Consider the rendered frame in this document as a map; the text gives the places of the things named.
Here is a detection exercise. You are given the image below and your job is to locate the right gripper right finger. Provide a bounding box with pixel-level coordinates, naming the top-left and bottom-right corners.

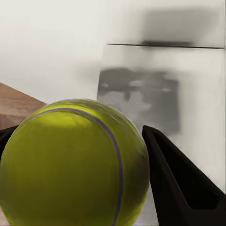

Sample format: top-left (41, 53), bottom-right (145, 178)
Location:
top-left (142, 125), bottom-right (226, 226)

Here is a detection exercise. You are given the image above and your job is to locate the tennis ball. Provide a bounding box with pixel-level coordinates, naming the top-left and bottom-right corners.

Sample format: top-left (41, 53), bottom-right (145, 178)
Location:
top-left (0, 98), bottom-right (150, 226)

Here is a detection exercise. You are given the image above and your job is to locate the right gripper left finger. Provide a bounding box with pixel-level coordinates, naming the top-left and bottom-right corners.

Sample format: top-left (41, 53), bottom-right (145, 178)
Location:
top-left (0, 125), bottom-right (18, 160)

